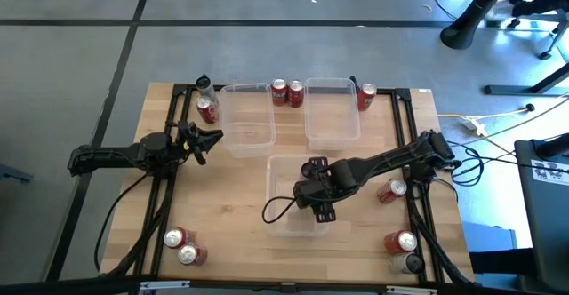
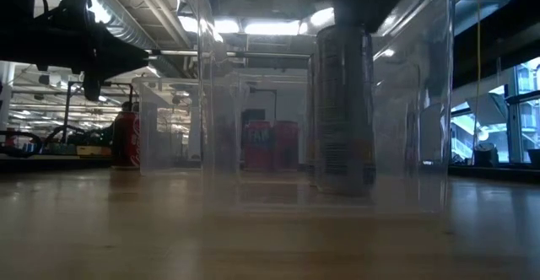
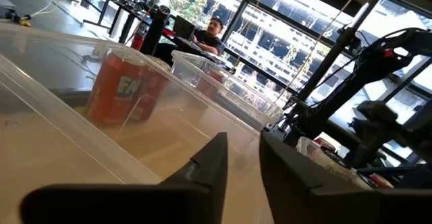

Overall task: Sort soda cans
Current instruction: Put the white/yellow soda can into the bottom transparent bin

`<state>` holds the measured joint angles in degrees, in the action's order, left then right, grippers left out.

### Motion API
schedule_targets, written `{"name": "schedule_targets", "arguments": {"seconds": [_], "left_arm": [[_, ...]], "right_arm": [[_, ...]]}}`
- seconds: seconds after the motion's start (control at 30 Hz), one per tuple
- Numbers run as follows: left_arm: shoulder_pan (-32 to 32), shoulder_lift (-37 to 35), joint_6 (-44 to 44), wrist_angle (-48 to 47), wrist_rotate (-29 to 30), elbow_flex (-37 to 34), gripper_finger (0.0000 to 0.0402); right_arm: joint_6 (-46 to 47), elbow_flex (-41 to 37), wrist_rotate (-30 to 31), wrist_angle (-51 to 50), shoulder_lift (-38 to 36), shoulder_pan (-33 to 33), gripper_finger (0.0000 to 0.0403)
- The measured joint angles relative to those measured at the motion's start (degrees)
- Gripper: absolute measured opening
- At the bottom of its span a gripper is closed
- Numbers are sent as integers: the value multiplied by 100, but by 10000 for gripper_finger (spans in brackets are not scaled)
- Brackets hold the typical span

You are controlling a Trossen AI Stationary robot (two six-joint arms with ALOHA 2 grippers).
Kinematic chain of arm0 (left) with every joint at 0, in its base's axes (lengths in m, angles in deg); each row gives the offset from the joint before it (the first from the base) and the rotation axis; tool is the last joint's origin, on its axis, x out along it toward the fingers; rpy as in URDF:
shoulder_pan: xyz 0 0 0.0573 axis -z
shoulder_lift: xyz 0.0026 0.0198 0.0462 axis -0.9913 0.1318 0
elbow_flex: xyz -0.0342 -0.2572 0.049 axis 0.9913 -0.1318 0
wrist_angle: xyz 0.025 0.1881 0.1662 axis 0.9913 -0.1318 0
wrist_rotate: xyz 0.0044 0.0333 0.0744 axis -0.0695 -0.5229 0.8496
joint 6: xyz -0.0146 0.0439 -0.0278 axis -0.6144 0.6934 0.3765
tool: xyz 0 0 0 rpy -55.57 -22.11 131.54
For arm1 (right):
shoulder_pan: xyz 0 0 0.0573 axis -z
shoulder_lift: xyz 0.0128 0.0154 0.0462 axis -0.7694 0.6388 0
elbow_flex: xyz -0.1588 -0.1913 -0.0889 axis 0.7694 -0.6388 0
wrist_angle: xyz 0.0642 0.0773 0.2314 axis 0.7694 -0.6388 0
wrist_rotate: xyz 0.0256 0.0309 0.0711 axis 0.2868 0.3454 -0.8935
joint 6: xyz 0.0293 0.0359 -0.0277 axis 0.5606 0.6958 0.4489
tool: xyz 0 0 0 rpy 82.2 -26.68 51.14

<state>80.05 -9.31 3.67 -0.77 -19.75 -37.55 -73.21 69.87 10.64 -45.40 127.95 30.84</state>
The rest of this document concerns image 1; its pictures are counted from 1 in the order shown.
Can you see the red Coca-Cola soda can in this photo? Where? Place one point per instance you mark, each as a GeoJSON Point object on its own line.
{"type": "Point", "coordinates": [295, 97]}
{"type": "Point", "coordinates": [208, 113]}
{"type": "Point", "coordinates": [191, 254]}
{"type": "Point", "coordinates": [389, 193]}

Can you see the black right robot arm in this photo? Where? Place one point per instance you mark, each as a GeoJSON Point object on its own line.
{"type": "Point", "coordinates": [391, 155]}

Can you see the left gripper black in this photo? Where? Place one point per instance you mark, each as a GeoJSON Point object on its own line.
{"type": "Point", "coordinates": [189, 136]}

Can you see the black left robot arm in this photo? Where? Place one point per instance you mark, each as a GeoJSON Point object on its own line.
{"type": "Point", "coordinates": [111, 155]}

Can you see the white power strip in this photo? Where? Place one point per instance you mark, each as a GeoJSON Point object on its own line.
{"type": "Point", "coordinates": [472, 125]}

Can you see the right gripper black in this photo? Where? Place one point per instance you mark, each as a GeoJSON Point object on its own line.
{"type": "Point", "coordinates": [318, 193]}

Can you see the office chair base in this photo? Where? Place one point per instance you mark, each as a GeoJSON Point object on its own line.
{"type": "Point", "coordinates": [549, 42]}

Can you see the white tag sticker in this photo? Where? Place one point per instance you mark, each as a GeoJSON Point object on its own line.
{"type": "Point", "coordinates": [549, 170]}

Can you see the silver Celsius can black top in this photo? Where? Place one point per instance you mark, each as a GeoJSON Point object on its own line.
{"type": "Point", "coordinates": [400, 264]}
{"type": "Point", "coordinates": [205, 86]}
{"type": "Point", "coordinates": [306, 169]}

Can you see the grey metal foot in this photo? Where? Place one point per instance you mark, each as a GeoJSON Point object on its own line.
{"type": "Point", "coordinates": [13, 173]}

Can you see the black plug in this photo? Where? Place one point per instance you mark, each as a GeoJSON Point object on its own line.
{"type": "Point", "coordinates": [529, 107]}

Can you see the black desk pedestal leg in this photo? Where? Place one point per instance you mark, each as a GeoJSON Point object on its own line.
{"type": "Point", "coordinates": [467, 24]}

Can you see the silver metal bracket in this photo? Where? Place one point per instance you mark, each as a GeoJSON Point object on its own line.
{"type": "Point", "coordinates": [164, 284]}
{"type": "Point", "coordinates": [411, 290]}

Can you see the clear plastic storage bin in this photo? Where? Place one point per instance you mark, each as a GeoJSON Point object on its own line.
{"type": "Point", "coordinates": [282, 175]}
{"type": "Point", "coordinates": [246, 121]}
{"type": "Point", "coordinates": [331, 113]}

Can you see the red Fanta soda can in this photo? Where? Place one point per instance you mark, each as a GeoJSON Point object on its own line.
{"type": "Point", "coordinates": [364, 101]}
{"type": "Point", "coordinates": [279, 95]}
{"type": "Point", "coordinates": [395, 241]}
{"type": "Point", "coordinates": [175, 237]}

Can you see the black equipment case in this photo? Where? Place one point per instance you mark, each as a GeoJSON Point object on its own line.
{"type": "Point", "coordinates": [547, 224]}

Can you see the black desk foot bar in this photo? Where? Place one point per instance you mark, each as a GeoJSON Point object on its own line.
{"type": "Point", "coordinates": [511, 90]}

